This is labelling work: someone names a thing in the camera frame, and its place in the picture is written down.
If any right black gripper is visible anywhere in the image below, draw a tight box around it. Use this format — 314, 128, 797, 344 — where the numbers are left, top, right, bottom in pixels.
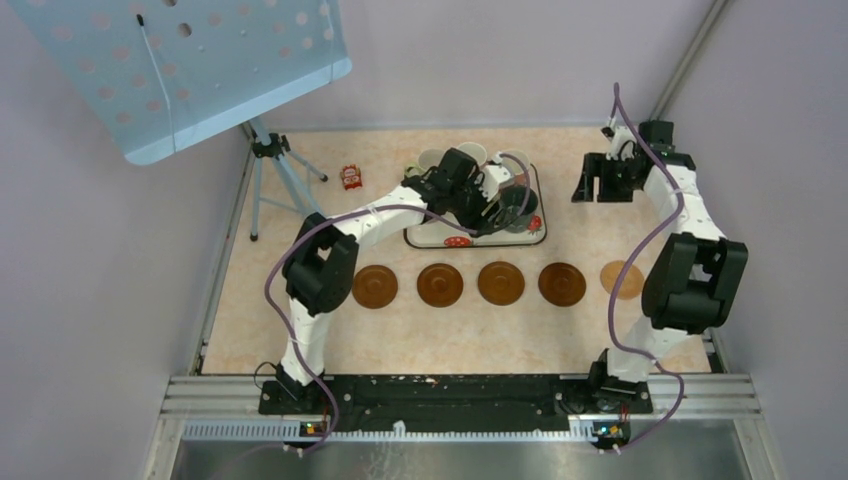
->
571, 153, 639, 204

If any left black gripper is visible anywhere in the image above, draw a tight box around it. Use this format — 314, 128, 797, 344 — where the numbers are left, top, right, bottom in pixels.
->
448, 171, 505, 239

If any dark green mug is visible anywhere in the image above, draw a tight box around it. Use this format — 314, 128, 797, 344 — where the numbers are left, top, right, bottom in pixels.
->
493, 186, 539, 232

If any brown wooden coaster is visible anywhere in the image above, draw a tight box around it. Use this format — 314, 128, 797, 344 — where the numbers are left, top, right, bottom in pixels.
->
416, 263, 464, 308
477, 261, 525, 306
352, 265, 398, 309
537, 262, 587, 307

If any strawberry enamel tray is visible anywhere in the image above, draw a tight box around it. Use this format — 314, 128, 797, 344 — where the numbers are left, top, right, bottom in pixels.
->
404, 164, 546, 250

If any woven rattan coaster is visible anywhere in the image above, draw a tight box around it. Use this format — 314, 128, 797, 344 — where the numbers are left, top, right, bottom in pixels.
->
600, 260, 646, 301

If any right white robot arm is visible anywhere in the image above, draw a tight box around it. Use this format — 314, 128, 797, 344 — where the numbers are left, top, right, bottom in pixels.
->
572, 119, 749, 412

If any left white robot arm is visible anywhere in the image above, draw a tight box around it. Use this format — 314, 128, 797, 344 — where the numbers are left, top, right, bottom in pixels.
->
274, 148, 538, 414

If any salmon pink mug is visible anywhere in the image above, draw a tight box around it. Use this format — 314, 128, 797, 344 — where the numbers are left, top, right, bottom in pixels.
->
497, 149, 532, 176

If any pale pink mug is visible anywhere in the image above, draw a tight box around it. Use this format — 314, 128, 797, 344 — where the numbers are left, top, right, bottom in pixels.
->
457, 142, 488, 167

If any light green mug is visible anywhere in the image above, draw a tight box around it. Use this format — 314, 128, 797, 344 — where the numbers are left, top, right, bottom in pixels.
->
404, 148, 445, 178

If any small red toy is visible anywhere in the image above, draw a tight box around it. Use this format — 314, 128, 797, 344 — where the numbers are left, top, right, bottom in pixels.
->
340, 164, 363, 191

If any light blue tripod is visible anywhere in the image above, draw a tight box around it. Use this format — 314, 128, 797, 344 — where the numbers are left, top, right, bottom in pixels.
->
246, 119, 329, 243

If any blue perforated board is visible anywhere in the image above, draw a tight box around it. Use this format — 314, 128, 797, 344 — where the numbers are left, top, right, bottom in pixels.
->
12, 1, 352, 165

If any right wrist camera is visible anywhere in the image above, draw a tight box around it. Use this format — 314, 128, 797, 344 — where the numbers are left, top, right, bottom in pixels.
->
601, 116, 637, 161

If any white cable duct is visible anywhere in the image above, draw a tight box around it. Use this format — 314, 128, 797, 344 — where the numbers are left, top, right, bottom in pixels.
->
182, 420, 597, 443

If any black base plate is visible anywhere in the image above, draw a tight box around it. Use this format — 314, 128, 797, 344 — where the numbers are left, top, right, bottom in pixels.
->
258, 374, 653, 433

